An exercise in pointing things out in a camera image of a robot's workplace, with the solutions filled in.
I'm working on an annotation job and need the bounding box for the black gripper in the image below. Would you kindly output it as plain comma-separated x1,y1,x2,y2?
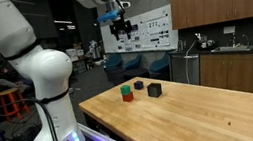
108,17,135,43

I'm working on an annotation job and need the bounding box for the small black cube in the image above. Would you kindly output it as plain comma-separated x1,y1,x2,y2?
133,79,145,91

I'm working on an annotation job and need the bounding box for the green cube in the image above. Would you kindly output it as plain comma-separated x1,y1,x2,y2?
119,83,132,97

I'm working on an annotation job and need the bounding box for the red cube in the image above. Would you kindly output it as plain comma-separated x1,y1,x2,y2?
121,91,135,103

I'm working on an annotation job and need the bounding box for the large black cube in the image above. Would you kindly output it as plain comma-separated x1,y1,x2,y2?
146,82,164,100

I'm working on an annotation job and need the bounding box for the blue lounge chair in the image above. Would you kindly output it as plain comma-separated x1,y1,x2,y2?
146,52,172,76
103,52,125,74
121,53,145,72

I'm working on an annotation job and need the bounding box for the whiteboard with posters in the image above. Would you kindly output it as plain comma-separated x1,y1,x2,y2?
98,3,182,61

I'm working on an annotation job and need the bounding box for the stainless steel dishwasher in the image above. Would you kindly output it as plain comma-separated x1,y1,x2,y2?
168,50,204,90

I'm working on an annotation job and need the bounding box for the steel kitchen sink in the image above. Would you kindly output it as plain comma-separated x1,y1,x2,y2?
210,41,253,58

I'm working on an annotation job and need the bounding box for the lower wooden sink cabinet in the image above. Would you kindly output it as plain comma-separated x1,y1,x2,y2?
195,46,253,103

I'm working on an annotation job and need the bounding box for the orange stool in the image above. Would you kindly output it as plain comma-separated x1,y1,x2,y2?
0,85,33,123

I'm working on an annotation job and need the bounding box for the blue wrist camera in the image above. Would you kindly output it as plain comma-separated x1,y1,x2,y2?
96,9,123,24

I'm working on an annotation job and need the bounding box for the white power cable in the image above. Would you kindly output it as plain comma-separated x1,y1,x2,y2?
180,39,204,86

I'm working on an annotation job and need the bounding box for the white wall outlet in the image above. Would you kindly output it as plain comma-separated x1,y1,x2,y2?
222,25,237,36

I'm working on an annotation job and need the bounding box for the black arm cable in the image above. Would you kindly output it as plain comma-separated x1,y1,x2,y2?
0,82,66,141

